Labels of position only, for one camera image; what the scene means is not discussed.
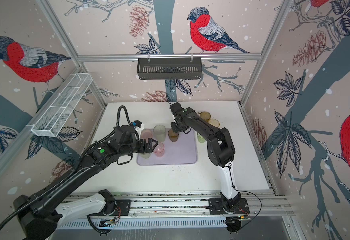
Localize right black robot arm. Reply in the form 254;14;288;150
170;102;242;214

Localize pale green textured cup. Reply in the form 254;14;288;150
153;125;167;143

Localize white wire mesh shelf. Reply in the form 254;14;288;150
31;73;93;137

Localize brown textured cup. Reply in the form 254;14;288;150
168;129;179;142
200;111;211;122

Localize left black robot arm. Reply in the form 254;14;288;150
14;124;159;240

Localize yellow smooth cup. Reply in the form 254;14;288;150
208;119;220;128

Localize green smooth cup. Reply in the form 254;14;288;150
197;133;206;143

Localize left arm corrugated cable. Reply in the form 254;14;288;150
0;105;134;240

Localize brown textured cup back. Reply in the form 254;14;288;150
200;111;211;122

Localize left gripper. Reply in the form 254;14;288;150
119;136;160;157

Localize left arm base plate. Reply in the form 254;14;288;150
102;200;131;217

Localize pink smooth cup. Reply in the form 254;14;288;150
154;143;165;158

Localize aluminium frame top rail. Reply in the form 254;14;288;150
77;53;263;63

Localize black hanging wire basket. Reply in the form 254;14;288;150
137;58;202;80

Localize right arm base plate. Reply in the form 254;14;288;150
207;198;250;215

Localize pink textured cup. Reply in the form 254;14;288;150
141;129;153;141

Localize lilac plastic tray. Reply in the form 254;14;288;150
137;128;198;166

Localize brown textured cup front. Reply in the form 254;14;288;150
168;129;179;142

